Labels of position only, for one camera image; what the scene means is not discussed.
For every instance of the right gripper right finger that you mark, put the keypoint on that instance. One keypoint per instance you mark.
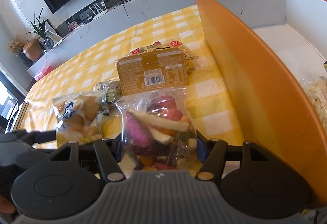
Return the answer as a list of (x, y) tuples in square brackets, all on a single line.
[(211, 153)]

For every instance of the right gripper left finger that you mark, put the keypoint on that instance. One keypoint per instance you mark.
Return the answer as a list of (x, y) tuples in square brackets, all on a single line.
[(108, 156)]

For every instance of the pastry puff bag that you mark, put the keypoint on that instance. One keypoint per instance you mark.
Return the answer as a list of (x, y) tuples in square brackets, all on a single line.
[(76, 116)]

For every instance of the dried fruit chips bag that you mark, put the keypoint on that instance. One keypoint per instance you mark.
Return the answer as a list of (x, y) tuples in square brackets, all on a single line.
[(157, 131)]

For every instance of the green brown cookie packet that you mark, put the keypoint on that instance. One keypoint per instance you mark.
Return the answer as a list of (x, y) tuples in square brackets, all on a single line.
[(112, 93)]

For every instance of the yellow waffle snack bag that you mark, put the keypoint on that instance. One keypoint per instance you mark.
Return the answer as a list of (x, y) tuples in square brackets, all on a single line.
[(172, 49)]

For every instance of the white nuts bag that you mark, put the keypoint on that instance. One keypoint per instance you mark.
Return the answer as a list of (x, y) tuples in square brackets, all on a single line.
[(315, 88)]

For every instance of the yellow checkered tablecloth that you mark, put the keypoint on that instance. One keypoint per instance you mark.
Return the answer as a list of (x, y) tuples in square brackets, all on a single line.
[(208, 100)]

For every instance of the pink box on floor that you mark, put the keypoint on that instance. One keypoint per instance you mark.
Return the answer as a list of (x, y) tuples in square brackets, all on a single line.
[(42, 72)]

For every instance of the bronze round vase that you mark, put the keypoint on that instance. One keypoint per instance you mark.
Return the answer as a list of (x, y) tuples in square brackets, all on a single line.
[(32, 50)]

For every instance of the potted grass plant in vase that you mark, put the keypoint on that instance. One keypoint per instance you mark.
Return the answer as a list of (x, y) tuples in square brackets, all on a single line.
[(39, 29)]

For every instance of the orange cardboard box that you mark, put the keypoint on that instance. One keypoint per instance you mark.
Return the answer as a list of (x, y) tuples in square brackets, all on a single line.
[(272, 107)]

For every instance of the white wifi router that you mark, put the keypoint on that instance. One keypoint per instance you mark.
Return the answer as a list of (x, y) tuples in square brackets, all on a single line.
[(98, 8)]

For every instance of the white marble tv console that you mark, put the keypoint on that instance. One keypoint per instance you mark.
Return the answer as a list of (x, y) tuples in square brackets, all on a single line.
[(114, 21)]

